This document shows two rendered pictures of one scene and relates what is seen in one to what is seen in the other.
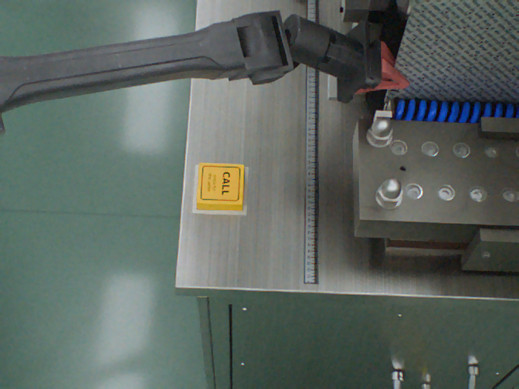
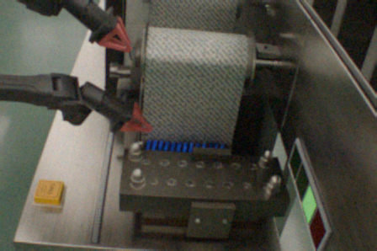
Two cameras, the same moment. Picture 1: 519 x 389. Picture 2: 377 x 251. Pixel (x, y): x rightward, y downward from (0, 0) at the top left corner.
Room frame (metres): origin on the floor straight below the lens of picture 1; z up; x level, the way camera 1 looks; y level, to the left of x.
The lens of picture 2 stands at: (-0.18, -0.21, 1.73)
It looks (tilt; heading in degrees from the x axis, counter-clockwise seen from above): 36 degrees down; 355
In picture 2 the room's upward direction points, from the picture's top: 7 degrees clockwise
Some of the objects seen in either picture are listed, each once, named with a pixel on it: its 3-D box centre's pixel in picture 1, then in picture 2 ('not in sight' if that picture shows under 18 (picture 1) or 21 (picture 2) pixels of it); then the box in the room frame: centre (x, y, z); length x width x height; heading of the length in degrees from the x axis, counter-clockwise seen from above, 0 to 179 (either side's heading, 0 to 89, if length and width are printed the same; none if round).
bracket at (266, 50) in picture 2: not in sight; (268, 50); (0.76, -0.47, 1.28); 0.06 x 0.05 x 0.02; 91
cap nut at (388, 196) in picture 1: (391, 190); (137, 176); (0.53, -0.18, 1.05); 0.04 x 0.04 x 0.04
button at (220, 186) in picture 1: (220, 187); (49, 192); (0.59, 0.06, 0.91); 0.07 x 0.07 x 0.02; 1
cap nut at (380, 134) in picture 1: (381, 129); (135, 149); (0.62, -0.16, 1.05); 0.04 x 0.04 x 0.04
